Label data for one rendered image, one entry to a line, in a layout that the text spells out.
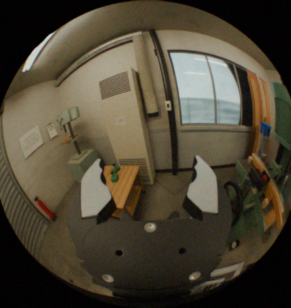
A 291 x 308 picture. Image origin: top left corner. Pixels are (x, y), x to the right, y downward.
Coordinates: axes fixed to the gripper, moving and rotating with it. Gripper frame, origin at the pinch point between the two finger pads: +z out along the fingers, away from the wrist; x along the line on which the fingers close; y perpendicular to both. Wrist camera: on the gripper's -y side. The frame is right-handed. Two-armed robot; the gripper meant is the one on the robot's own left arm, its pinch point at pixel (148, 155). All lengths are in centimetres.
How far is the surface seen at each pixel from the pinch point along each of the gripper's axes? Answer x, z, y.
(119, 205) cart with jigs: -28, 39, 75
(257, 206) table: 56, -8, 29
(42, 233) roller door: -216, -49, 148
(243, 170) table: 63, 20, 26
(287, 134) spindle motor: 62, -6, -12
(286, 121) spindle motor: 61, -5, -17
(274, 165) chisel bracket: 67, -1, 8
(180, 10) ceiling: 43, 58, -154
